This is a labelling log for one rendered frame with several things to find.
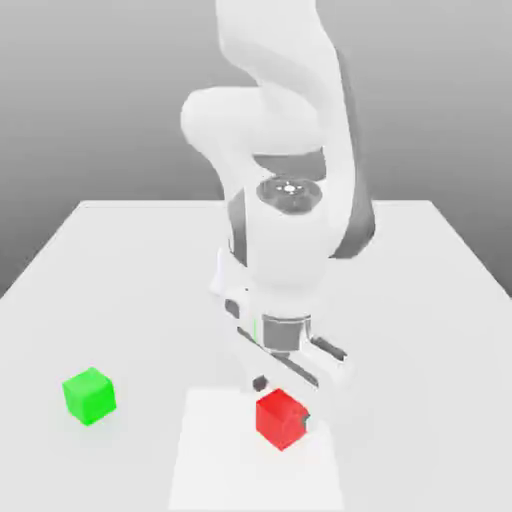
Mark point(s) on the small red cube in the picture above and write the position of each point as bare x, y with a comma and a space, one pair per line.
280, 420

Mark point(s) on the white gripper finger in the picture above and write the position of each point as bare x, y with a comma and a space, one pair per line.
259, 383
307, 420

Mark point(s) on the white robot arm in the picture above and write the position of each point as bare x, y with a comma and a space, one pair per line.
280, 248

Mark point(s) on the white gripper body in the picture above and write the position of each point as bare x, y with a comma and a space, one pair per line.
292, 372

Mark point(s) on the small green cube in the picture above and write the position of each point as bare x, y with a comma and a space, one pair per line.
88, 396

